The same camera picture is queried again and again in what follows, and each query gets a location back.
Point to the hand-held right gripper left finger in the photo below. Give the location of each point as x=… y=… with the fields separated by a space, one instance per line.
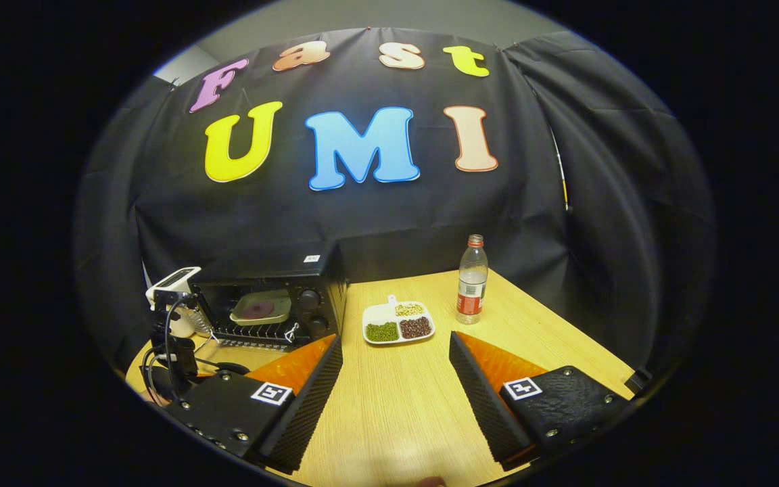
x=308 y=412

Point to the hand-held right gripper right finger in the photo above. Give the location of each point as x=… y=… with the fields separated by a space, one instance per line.
x=481 y=406

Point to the pink ham slice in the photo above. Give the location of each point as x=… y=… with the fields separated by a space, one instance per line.
x=257 y=310

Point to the cream plate with cherry print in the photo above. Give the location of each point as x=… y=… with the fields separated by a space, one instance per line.
x=274 y=312

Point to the black electric oven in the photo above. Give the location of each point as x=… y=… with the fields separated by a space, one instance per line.
x=322 y=304

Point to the white toaster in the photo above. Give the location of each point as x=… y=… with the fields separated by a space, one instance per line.
x=174 y=279

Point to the white divided dish with beans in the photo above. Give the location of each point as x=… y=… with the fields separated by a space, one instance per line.
x=398 y=323

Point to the clear bottle with red label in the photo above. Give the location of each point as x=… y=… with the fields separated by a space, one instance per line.
x=472 y=284

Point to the thin pale pole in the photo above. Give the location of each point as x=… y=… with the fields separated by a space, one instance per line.
x=560 y=169

